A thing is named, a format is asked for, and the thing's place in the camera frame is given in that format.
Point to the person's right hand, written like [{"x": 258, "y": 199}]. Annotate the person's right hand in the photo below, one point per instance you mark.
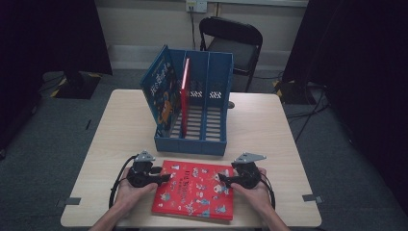
[{"x": 253, "y": 197}]

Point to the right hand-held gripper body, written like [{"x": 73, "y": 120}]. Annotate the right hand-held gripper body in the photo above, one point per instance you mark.
[{"x": 248, "y": 174}]

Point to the small dark round object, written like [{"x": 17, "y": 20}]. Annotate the small dark round object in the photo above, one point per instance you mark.
[{"x": 231, "y": 105}]

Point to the blue plastic file rack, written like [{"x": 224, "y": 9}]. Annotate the blue plastic file rack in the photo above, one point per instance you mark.
[{"x": 208, "y": 128}]

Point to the blue picture book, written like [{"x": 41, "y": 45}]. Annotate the blue picture book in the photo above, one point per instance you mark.
[{"x": 162, "y": 96}]

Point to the person's left hand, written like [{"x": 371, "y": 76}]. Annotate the person's left hand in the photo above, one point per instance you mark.
[{"x": 131, "y": 197}]

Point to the small black floor strip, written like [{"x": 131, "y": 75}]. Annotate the small black floor strip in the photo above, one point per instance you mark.
[{"x": 88, "y": 124}]

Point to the black curtain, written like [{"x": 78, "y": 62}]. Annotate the black curtain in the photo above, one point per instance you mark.
[
  {"x": 359, "y": 64},
  {"x": 48, "y": 35}
]

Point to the black folding chair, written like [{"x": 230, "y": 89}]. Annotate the black folding chair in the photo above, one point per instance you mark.
[{"x": 237, "y": 35}]

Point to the red picture book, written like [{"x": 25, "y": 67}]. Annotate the red picture book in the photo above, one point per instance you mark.
[
  {"x": 192, "y": 192},
  {"x": 185, "y": 102}
]

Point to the grey tape piece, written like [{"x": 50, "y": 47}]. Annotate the grey tape piece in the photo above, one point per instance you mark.
[
  {"x": 72, "y": 201},
  {"x": 313, "y": 199}
]

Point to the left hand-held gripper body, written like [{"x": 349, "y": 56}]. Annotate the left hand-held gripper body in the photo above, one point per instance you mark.
[{"x": 139, "y": 174}]

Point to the white wall socket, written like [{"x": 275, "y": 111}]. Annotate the white wall socket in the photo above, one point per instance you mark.
[{"x": 196, "y": 5}]

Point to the black stand base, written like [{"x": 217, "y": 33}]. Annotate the black stand base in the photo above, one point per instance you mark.
[
  {"x": 293, "y": 93},
  {"x": 77, "y": 86}
]

